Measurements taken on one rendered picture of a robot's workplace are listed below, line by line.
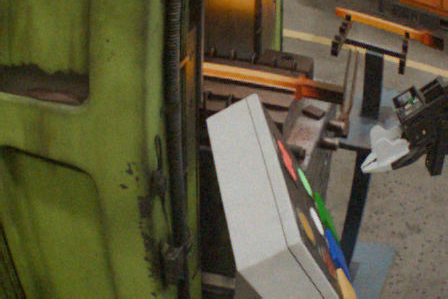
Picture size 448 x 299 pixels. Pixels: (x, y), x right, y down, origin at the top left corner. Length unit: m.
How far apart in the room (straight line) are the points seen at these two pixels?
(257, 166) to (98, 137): 0.36
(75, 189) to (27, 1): 0.41
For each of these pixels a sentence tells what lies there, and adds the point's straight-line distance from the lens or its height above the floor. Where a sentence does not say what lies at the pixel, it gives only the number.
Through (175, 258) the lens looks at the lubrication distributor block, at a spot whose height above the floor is 0.84.
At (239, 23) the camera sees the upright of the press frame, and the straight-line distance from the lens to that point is 1.79.
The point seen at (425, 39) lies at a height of 0.94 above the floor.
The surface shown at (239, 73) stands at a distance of 1.56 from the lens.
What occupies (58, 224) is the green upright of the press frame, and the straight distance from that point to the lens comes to 1.50.
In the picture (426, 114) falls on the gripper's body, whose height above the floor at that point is 1.22.
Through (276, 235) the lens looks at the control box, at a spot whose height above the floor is 1.19.
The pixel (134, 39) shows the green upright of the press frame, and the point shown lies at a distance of 1.11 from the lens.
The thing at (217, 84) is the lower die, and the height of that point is 0.99.
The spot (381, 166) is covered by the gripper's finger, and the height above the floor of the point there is 1.12.
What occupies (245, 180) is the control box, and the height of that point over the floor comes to 1.18.
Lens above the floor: 1.71
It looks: 31 degrees down
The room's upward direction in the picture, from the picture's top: 1 degrees clockwise
